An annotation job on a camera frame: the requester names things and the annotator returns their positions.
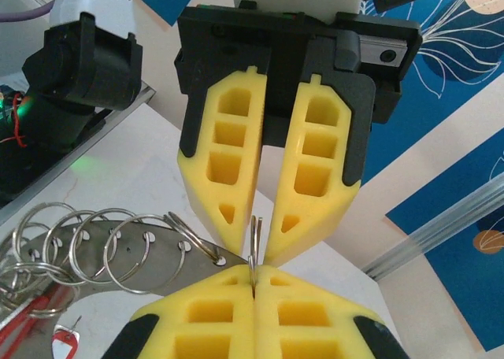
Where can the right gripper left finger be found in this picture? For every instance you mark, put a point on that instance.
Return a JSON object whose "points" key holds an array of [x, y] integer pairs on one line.
{"points": [[169, 323]]}

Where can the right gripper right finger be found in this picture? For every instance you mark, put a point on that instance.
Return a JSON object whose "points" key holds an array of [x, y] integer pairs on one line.
{"points": [[342, 327]]}

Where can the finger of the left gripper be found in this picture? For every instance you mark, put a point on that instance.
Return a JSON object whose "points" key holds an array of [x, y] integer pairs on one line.
{"points": [[346, 201], [204, 201]]}

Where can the round metal key holder plate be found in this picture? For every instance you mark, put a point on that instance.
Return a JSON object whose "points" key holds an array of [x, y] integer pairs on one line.
{"points": [[157, 256]]}

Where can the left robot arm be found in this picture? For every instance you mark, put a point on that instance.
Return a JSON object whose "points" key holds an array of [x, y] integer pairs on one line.
{"points": [[86, 60]]}

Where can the aluminium frame post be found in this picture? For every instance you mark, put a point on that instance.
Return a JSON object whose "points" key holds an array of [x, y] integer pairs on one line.
{"points": [[433, 233]]}

